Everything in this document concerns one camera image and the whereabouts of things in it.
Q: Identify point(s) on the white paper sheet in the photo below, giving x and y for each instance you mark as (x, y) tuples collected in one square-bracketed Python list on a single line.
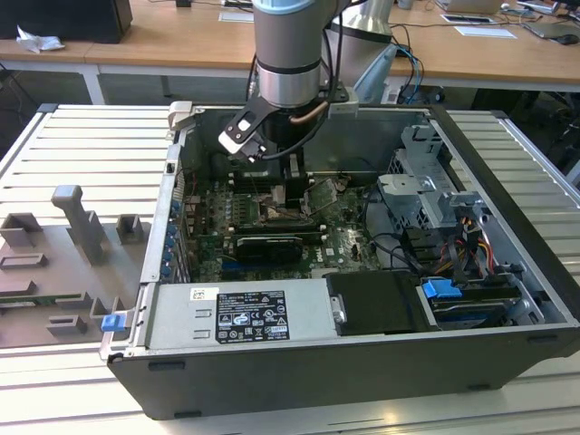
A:
[(485, 31)]

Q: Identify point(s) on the black office chair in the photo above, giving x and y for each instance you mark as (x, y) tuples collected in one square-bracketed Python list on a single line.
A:
[(566, 131)]

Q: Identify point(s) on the black box on desk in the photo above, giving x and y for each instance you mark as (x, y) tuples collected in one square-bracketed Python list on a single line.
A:
[(68, 20)]

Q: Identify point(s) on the grey parts rack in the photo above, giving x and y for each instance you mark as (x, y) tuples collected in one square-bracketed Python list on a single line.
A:
[(54, 272)]

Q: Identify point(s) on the black RAM slot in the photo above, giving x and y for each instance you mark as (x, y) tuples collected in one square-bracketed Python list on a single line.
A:
[(254, 224), (254, 228), (240, 176), (240, 185), (240, 180), (254, 232), (240, 189)]

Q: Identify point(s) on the crumpled white paper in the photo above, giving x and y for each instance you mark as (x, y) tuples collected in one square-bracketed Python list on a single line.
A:
[(38, 41)]

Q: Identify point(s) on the grey laptop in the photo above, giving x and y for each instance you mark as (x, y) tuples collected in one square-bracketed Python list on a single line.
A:
[(553, 29)]

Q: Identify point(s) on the pale blue teach pendant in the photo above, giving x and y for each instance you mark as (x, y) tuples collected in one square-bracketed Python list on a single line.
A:
[(376, 72)]

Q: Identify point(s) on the green motherboard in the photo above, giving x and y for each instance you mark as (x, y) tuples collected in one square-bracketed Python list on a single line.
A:
[(344, 244)]

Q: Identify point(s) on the black graphics card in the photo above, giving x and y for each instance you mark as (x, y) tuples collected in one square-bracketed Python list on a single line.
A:
[(272, 251)]

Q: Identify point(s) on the hard disk in blue carrier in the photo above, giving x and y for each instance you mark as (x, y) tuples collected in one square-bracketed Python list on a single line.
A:
[(439, 289)]

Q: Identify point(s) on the blue expansion slot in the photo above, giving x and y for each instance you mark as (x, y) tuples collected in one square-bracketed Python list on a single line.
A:
[(229, 267)]

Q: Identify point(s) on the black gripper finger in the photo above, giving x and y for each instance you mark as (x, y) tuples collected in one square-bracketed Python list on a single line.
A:
[(296, 192)]

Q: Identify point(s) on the green RAM stick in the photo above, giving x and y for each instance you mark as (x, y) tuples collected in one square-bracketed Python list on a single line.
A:
[(41, 299)]

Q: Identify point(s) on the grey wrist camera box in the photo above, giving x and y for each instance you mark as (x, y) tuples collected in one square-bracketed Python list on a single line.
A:
[(346, 108)]

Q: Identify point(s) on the blue case latch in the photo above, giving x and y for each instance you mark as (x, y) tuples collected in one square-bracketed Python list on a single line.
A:
[(113, 324)]

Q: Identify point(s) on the black open PC case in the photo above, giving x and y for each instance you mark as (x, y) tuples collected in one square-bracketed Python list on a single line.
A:
[(317, 385)]

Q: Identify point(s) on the metal disk bay cage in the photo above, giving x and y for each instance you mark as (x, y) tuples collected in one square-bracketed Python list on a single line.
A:
[(408, 195)]

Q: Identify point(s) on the grey power supply unit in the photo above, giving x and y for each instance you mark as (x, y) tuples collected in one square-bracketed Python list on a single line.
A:
[(181, 317)]

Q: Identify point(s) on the CPU socket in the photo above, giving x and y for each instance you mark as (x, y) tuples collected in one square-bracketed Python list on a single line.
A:
[(263, 209)]

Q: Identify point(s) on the black computer mouse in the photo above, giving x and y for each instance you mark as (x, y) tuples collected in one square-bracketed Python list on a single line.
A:
[(566, 40)]

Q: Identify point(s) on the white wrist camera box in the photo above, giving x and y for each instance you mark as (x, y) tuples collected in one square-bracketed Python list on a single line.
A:
[(238, 133)]

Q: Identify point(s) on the wooden desk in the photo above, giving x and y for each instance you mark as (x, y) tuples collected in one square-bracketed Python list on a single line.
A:
[(181, 41)]

